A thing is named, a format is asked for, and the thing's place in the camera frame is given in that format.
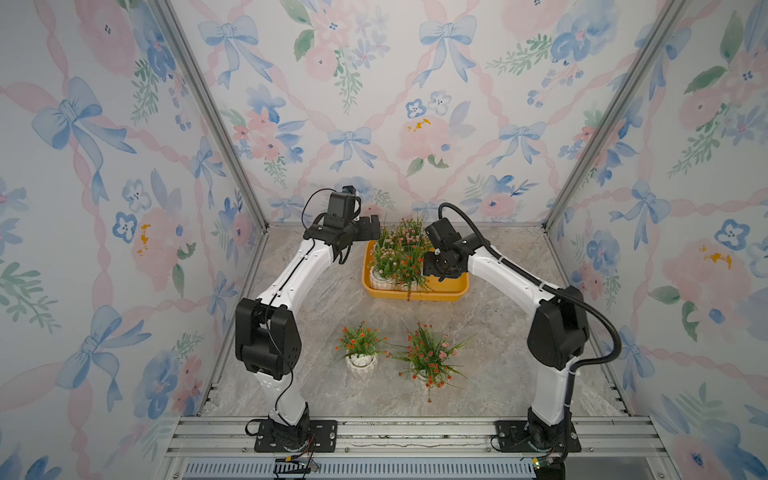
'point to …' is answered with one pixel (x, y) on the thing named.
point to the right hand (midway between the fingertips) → (427, 261)
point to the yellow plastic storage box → (450, 289)
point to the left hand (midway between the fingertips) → (367, 221)
